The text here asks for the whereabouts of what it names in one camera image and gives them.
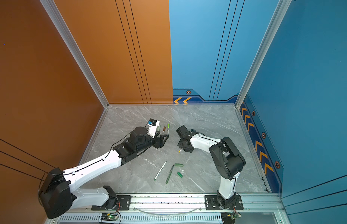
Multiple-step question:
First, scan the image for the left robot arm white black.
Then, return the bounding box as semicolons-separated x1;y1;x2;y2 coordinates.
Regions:
38;127;169;219

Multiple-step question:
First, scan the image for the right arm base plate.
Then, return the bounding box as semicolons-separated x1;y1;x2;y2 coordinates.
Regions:
204;194;244;211

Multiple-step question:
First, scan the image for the left aluminium corner post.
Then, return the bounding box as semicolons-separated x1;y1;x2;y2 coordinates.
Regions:
40;0;110;109

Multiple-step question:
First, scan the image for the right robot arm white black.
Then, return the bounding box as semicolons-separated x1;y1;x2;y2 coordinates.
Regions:
176;126;246;211

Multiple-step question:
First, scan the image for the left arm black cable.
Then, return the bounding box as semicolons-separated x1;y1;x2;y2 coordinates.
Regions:
37;131;135;202

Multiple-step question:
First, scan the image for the right green circuit board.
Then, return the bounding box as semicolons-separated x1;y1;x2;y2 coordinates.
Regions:
221;213;242;224

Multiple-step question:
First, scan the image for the left green circuit board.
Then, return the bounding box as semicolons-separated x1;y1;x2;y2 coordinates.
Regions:
100;213;121;224

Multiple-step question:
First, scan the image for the green circuit board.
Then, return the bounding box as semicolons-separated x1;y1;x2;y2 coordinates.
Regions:
221;213;242;224
100;213;121;224

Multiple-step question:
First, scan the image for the aluminium corner post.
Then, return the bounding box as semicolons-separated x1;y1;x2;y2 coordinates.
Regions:
40;0;110;109
235;0;292;109

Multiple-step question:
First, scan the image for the white pen green tip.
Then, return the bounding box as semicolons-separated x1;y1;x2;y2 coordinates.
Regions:
154;161;167;181

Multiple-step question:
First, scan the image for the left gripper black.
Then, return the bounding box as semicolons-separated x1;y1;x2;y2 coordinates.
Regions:
135;130;169;155

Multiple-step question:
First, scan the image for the right aluminium corner post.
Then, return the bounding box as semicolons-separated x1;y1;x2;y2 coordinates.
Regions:
235;0;292;109

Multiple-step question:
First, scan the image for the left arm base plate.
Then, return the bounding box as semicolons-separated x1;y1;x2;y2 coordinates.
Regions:
91;195;131;211

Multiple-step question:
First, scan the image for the white cable on rail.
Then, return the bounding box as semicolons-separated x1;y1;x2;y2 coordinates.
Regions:
131;207;202;216

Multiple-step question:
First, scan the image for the aluminium front rail frame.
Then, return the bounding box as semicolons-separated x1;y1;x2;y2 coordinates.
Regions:
45;193;290;224

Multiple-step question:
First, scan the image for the dark green capped pen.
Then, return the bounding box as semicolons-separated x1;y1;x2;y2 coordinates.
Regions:
165;163;184;184

